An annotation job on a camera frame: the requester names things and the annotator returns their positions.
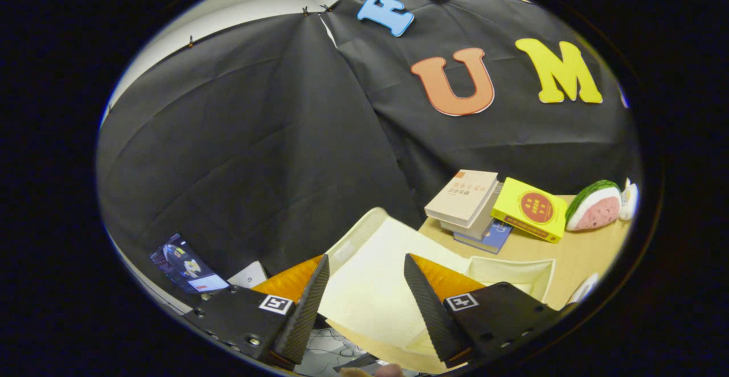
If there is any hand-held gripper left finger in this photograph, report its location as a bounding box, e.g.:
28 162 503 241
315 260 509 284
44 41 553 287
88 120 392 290
183 253 331 366

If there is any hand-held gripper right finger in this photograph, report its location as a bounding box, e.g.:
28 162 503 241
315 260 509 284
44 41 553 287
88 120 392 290
403 253 570 369

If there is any cream storage box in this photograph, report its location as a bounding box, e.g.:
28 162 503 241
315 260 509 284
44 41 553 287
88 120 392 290
319 206 556 375

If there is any small white canvas shoe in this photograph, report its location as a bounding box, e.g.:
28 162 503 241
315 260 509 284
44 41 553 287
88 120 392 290
568 273 600 307

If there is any white paper sheet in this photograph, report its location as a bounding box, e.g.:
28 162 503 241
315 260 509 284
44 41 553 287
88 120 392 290
228 261 268 288

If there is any blue book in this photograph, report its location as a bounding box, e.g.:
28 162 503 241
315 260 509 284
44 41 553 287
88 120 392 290
454 219 513 255

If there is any grey book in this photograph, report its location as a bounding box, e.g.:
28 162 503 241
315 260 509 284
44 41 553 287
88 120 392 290
440 182 505 240

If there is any dark display screen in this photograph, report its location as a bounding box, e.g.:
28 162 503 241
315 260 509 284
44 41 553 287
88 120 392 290
151 233 231 293

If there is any yellow book with red circle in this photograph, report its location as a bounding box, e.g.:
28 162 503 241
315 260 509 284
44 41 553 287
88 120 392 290
491 178 568 244

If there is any watermelon slice plush toy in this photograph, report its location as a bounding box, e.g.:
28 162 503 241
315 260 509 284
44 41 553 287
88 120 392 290
565 180 622 232

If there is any white plush toy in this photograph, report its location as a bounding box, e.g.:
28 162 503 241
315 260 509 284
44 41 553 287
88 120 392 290
620 178 640 221

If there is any row of black cloth clips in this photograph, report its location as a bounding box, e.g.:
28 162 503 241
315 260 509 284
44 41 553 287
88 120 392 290
187 0 406 47

